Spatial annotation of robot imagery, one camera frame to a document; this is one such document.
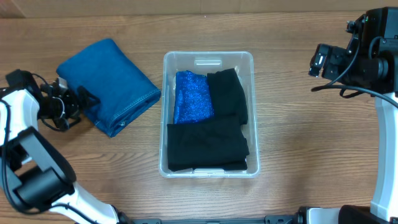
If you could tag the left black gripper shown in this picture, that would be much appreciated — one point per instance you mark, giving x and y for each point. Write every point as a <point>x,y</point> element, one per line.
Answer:
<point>76,106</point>

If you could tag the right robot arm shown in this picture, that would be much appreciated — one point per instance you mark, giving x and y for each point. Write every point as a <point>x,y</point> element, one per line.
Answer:
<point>368,65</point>

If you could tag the black cloth long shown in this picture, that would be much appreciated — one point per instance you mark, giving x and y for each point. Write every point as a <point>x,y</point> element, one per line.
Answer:
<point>227,95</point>

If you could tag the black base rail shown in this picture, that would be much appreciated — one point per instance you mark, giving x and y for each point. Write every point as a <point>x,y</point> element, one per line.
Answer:
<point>268,219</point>

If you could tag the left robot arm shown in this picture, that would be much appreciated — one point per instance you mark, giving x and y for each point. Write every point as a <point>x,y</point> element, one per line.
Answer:
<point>35,177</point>

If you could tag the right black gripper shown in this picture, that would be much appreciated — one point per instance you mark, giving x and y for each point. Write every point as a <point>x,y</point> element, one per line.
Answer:
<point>330,62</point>

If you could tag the blue sequin cloth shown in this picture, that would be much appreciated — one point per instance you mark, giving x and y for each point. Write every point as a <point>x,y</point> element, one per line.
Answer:
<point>192,98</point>

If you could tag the blue terry towel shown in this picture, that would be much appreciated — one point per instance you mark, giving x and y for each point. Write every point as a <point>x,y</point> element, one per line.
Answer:
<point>123,90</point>

